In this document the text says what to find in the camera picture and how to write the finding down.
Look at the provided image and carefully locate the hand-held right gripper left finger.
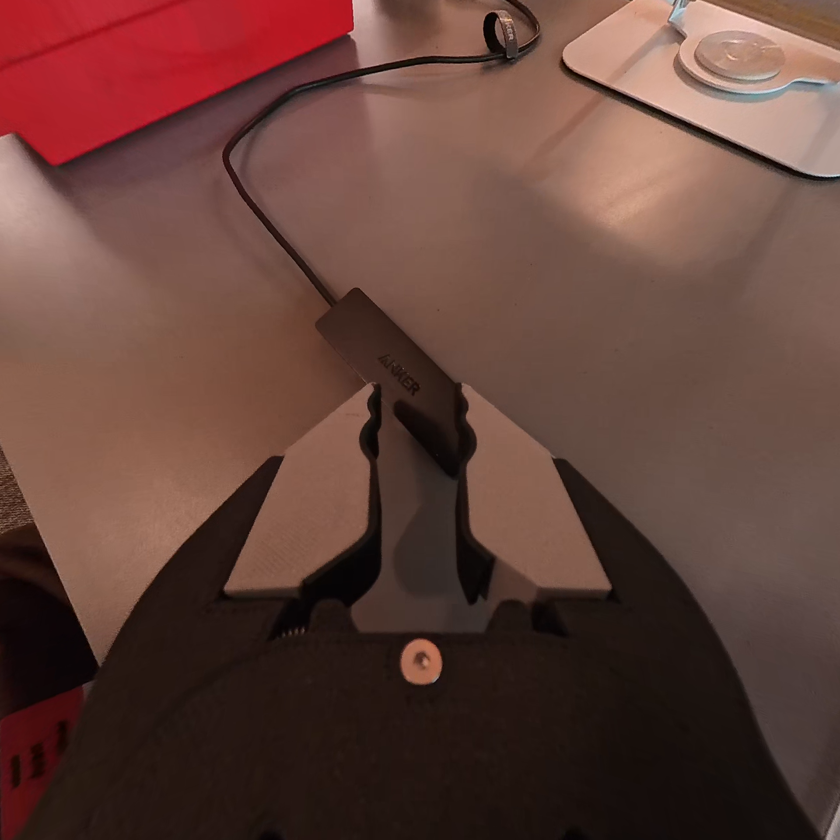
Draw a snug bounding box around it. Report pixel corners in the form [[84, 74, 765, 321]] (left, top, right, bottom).
[[223, 385, 383, 613]]

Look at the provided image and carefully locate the black hub cable with strap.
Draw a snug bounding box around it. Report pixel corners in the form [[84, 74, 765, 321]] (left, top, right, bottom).
[[222, 0, 542, 306]]

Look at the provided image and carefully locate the red slotted crate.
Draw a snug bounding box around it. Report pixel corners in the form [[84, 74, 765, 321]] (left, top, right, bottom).
[[0, 682, 86, 818]]

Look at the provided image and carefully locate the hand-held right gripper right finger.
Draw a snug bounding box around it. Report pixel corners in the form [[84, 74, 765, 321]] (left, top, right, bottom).
[[455, 381, 616, 606]]

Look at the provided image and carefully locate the slim black USB hub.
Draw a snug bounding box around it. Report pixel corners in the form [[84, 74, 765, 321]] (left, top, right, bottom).
[[315, 287, 468, 476]]

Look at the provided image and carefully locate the red plastic bin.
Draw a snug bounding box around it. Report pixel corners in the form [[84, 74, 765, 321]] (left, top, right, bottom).
[[0, 0, 355, 166]]

